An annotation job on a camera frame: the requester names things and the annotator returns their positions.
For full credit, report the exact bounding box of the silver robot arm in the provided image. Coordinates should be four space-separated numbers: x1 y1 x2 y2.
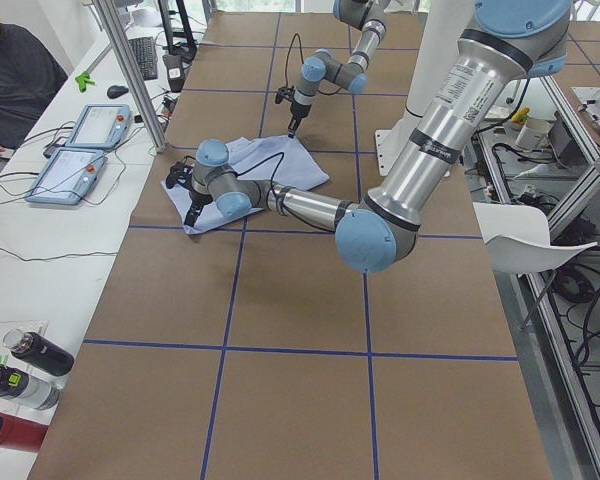
275 0 389 138
185 1 572 273

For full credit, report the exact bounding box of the light blue striped shirt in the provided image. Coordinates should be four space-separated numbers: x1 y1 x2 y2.
161 135 329 234

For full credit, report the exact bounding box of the white curved chair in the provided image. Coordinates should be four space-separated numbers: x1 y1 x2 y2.
473 202 597 274

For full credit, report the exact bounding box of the aluminium frame post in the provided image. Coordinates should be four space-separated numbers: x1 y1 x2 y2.
93 0 167 153

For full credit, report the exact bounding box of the black computer mouse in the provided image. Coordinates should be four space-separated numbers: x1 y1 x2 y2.
106 85 129 99

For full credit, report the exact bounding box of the teach pendant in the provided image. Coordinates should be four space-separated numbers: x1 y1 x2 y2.
65 104 133 151
25 147 107 206

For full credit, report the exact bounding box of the lower teach pendant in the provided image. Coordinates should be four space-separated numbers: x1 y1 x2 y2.
25 147 107 206

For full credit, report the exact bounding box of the upper teach pendant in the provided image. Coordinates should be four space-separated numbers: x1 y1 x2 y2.
65 104 133 151

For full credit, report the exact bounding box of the green plastic clip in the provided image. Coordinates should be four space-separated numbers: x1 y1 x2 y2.
75 71 95 93

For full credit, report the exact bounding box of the seated person in black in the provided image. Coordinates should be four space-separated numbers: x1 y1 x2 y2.
0 22 68 159

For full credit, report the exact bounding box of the white cup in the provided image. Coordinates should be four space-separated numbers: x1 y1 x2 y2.
515 117 552 152

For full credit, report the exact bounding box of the black water bottle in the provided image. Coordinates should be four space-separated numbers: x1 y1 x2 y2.
3 329 74 377

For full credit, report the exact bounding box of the red cylinder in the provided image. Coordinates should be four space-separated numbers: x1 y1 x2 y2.
0 412 48 452

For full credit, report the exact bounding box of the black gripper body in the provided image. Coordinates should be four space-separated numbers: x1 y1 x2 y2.
186 187 213 220
288 102 311 130

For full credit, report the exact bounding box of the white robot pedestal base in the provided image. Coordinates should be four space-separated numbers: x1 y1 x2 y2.
375 0 474 176

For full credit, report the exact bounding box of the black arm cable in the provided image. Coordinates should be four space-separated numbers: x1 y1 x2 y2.
273 33 346 106
165 152 287 199

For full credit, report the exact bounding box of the grey bottle green cap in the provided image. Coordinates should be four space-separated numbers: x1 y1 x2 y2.
0 364 60 410

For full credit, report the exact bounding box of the black computer keyboard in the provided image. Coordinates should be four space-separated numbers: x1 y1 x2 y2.
128 36 158 80

